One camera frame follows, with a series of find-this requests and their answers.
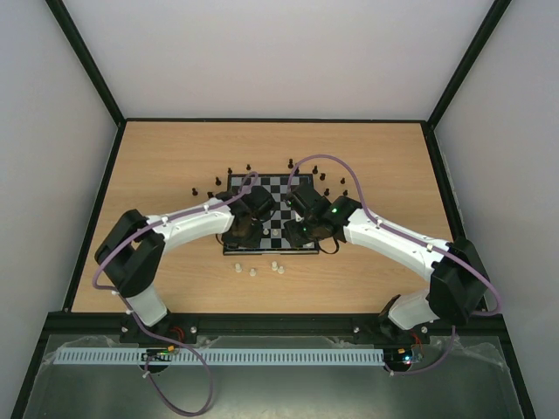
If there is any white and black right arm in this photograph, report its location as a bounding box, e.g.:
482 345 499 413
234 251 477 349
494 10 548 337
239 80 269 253
286 192 490 342

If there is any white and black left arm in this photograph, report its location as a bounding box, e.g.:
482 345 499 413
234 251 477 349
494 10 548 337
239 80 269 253
93 192 274 327

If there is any black and silver chessboard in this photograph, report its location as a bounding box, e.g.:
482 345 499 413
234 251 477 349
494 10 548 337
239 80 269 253
222 174 319 256

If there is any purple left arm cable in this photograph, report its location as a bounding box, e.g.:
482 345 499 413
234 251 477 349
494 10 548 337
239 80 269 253
93 171 259 415

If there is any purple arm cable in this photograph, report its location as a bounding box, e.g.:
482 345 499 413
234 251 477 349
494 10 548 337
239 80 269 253
93 171 259 415
288 154 503 377

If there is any light blue slotted cable duct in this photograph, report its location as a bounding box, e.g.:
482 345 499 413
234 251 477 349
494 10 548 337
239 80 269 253
53 347 384 367

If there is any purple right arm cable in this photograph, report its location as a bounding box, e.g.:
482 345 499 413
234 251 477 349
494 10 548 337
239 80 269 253
288 154 503 377

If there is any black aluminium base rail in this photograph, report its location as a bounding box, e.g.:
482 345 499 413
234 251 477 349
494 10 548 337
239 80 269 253
43 312 507 346

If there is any black enclosure frame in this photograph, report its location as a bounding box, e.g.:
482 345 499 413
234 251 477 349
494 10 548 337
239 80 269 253
8 0 538 419

